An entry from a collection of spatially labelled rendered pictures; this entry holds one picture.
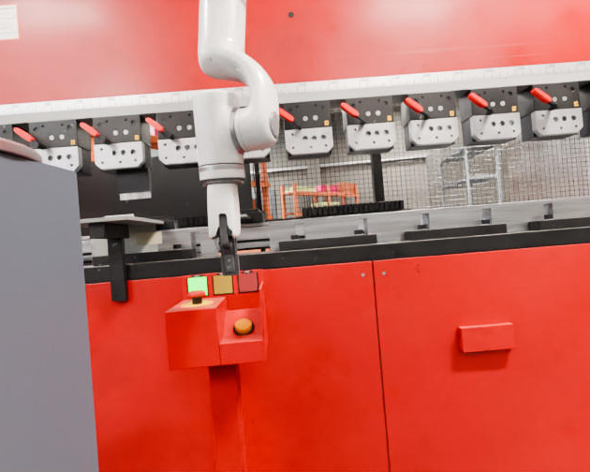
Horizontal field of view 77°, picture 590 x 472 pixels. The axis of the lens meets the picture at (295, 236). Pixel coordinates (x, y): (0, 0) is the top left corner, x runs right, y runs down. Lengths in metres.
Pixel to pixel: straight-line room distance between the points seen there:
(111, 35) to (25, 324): 1.16
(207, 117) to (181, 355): 0.47
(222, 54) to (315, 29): 0.65
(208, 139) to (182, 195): 1.12
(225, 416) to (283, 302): 0.34
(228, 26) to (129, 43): 0.67
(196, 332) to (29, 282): 0.46
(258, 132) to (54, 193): 0.34
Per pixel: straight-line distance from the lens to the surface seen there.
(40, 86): 1.49
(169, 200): 1.81
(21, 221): 0.40
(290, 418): 1.18
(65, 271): 0.44
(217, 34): 0.78
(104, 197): 1.92
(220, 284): 0.94
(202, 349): 0.82
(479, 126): 1.36
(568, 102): 1.54
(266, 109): 0.67
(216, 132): 0.69
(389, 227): 1.23
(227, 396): 0.90
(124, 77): 1.38
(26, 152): 0.42
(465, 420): 1.29
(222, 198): 0.67
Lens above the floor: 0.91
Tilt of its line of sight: 1 degrees up
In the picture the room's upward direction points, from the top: 5 degrees counter-clockwise
